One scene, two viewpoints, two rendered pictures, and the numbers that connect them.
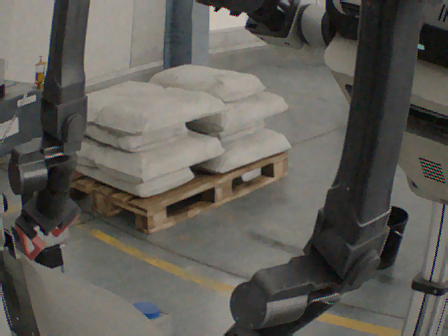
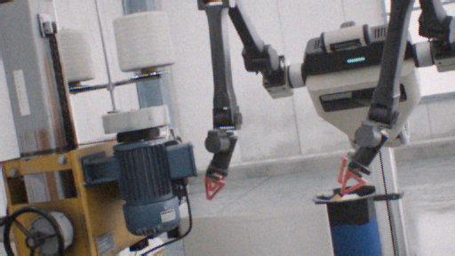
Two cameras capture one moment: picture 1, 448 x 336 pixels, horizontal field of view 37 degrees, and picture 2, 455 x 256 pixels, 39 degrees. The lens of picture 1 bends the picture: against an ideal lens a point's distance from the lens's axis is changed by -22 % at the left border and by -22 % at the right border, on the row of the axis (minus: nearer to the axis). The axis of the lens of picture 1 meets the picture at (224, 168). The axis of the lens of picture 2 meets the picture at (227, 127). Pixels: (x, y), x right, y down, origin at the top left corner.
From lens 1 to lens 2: 1.25 m
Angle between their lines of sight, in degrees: 25
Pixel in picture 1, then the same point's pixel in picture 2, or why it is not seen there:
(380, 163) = (397, 72)
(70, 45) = (228, 78)
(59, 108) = (231, 108)
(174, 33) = not seen: hidden behind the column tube
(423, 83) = (366, 76)
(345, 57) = (317, 83)
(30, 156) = (221, 132)
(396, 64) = (404, 31)
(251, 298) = (364, 132)
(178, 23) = not seen: hidden behind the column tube
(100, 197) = not seen: outside the picture
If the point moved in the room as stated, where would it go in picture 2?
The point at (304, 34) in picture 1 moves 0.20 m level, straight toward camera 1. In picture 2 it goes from (291, 81) to (313, 77)
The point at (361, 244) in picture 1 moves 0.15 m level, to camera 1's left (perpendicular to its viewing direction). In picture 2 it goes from (395, 106) to (348, 115)
